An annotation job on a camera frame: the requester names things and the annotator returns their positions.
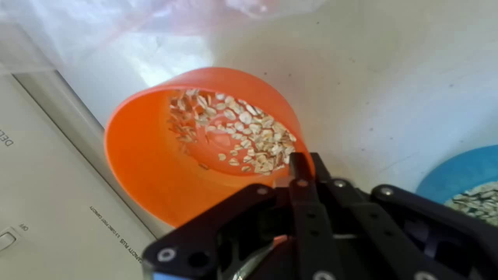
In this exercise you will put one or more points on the clear zip plastic bag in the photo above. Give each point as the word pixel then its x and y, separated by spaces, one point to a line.
pixel 40 35

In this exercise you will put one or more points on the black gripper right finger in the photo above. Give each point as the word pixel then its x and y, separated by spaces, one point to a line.
pixel 387 234

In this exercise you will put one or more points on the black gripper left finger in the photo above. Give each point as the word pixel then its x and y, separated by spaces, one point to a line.
pixel 255 234

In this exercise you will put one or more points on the orange plastic bowl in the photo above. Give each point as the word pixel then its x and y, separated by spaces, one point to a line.
pixel 183 145

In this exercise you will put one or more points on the blue plastic bowl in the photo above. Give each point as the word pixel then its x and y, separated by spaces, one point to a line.
pixel 465 183

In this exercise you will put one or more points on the white washing machine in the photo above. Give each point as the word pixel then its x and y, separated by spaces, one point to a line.
pixel 384 91

